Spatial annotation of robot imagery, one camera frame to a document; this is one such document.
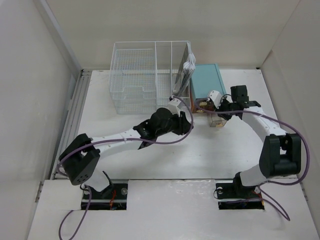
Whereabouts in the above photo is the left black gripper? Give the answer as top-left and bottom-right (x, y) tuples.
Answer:
(155, 109), (192, 137)

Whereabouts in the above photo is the clear smoked drawer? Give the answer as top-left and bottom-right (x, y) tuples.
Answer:
(207, 113), (227, 128)

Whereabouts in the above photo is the grey white booklet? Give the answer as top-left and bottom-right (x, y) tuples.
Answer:
(172, 41), (196, 97)

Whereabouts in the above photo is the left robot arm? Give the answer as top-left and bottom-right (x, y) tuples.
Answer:
(56, 107), (194, 199)

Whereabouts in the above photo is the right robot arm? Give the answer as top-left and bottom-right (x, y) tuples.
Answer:
(208, 85), (302, 197)

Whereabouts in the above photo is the teal drawer box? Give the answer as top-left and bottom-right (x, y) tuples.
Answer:
(189, 63), (227, 114)

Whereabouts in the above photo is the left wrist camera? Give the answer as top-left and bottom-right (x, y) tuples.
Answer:
(167, 96), (184, 116)

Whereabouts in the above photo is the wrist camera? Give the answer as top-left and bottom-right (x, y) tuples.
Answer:
(207, 90), (223, 109)
(167, 96), (184, 116)

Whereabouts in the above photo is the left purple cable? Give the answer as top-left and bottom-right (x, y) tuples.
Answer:
(56, 96), (195, 240)

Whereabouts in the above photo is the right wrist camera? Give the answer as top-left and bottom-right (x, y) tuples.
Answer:
(207, 90), (223, 109)

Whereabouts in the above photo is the white wire mesh organizer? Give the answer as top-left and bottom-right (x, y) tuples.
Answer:
(109, 41), (190, 115)

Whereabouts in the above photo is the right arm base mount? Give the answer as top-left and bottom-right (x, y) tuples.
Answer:
(215, 172), (265, 210)

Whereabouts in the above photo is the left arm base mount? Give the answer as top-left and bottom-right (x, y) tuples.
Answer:
(80, 170), (129, 211)

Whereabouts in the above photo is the aluminium rail frame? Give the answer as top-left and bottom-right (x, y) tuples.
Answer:
(48, 69), (92, 180)

